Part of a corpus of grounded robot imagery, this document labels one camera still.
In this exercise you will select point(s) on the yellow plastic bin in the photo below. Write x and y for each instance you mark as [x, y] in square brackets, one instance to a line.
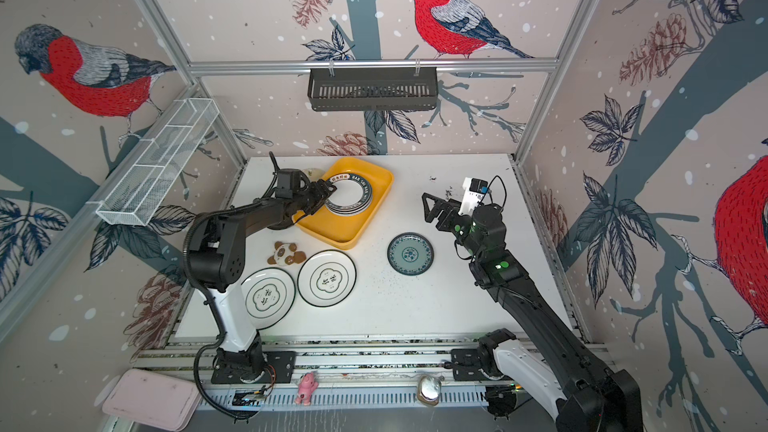
[344, 232]

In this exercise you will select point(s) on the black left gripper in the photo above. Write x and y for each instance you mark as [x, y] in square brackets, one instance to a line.
[320, 196]

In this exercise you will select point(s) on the white flower plate black rim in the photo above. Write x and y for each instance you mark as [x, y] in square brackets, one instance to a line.
[327, 278]

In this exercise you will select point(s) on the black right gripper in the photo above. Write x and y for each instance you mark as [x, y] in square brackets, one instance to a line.
[445, 207]

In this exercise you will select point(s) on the white wire mesh shelf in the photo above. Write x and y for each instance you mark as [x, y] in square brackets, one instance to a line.
[162, 157]

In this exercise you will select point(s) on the pink rectangular tray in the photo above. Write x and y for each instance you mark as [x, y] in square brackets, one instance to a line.
[153, 399]

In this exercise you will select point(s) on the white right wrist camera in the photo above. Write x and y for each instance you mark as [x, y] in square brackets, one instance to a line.
[474, 192]

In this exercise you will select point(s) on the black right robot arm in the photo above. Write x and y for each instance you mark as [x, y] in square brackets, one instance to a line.
[577, 388]

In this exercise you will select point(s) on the black round plate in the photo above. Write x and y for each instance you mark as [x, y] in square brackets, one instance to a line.
[285, 223]

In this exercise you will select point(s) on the green rim plate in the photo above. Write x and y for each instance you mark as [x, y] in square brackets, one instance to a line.
[352, 196]

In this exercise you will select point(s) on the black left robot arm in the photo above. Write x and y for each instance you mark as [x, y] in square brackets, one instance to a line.
[214, 259]

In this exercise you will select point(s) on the pink small figurine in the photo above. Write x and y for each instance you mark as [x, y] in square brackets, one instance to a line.
[306, 388]

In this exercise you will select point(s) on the blue floral green plate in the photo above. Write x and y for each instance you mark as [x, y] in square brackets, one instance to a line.
[410, 254]

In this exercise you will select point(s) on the black hanging wire basket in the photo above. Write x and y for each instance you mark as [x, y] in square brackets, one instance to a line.
[373, 89]

